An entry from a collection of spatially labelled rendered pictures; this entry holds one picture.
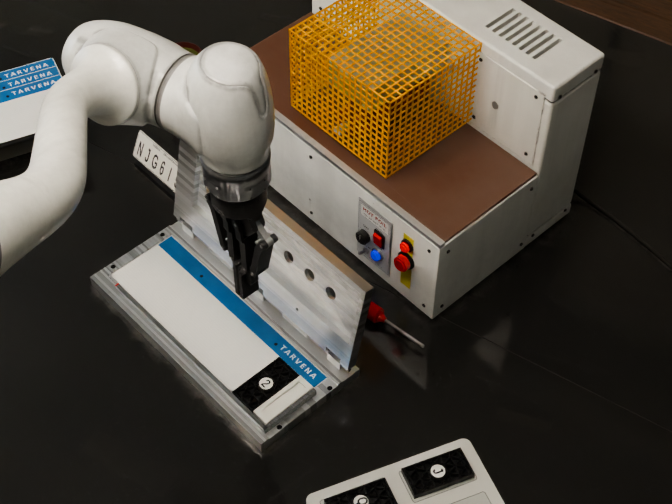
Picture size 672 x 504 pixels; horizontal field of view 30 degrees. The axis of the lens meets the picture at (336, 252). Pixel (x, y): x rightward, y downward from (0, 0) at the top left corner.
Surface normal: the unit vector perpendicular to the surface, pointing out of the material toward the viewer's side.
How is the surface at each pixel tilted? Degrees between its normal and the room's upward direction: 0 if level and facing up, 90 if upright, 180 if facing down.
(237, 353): 0
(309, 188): 90
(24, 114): 0
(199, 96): 74
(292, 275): 79
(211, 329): 0
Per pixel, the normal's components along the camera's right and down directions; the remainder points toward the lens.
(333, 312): -0.72, 0.39
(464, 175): 0.00, -0.64
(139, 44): 0.22, -0.73
